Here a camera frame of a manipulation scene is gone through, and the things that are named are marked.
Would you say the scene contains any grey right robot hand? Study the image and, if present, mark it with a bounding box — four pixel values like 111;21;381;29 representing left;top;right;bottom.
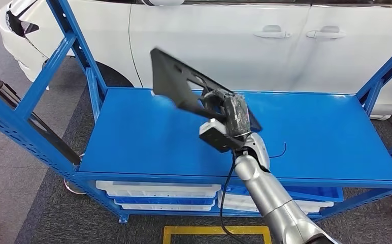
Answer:
203;88;252;138

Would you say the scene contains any black plastic plate bracket part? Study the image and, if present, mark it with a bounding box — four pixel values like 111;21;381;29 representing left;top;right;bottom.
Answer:
150;47;263;133

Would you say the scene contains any white car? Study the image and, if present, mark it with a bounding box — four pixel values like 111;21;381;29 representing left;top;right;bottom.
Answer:
0;0;392;120

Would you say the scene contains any blue plastic bin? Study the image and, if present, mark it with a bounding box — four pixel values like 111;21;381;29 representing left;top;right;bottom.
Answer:
221;185;345;203

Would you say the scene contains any yellow floor tape square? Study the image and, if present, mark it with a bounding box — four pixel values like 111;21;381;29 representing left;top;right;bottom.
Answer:
162;225;272;244

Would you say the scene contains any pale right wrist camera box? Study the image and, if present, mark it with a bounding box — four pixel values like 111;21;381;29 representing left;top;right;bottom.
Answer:
199;118;245;154

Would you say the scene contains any thin black wire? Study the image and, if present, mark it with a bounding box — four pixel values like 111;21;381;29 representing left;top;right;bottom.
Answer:
269;142;287;159

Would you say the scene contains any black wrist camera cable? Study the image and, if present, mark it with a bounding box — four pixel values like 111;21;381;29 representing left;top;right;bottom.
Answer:
218;151;247;244

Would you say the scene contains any black post with chrome base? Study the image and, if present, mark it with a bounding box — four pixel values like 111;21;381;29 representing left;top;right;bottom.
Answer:
0;79;86;195

